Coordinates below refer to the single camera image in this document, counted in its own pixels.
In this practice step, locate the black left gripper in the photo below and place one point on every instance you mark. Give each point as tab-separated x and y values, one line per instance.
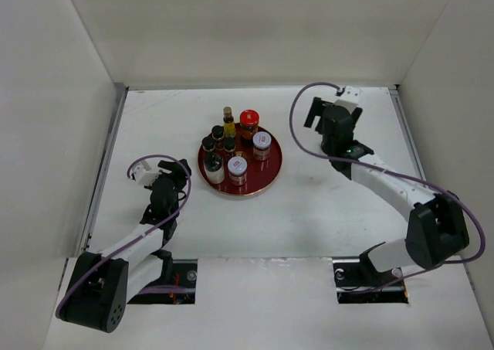
177	174

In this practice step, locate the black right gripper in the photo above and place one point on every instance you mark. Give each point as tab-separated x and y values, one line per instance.
316	110

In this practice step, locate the clear salt shaker black cap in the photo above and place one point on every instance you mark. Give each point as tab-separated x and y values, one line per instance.
214	169

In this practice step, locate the white lid sauce jar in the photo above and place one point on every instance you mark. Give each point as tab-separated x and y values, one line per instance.
262	142

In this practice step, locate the red lid sauce jar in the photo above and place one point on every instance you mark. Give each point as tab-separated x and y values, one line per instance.
249	123

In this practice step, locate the black cap pepper bottle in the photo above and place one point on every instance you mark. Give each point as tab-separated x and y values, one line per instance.
208	144

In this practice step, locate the white lid paste jar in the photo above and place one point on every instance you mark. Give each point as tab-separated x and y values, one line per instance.
237	168

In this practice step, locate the black cap spice bottle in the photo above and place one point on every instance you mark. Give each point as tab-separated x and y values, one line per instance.
218	135

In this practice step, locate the black label spice bottle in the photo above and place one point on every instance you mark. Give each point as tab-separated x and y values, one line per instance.
229	146

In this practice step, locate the yellow label sesame oil bottle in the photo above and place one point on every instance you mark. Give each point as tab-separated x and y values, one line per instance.
228	123

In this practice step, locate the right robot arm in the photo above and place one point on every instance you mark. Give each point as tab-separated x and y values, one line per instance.
436	226

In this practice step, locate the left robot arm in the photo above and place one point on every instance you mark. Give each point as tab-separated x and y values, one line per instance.
138	269

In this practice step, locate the red round tray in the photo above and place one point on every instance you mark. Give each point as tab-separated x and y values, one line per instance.
260	174

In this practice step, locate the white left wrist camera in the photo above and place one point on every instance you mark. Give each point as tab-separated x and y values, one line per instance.
143	174

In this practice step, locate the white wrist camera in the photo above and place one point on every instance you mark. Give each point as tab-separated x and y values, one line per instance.
348	97
143	174

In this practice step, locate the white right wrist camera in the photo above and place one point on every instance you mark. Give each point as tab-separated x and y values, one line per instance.
348	97

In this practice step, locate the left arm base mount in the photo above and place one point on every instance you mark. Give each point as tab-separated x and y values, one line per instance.
176	286

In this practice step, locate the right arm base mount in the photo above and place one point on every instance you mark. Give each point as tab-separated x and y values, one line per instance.
357	282

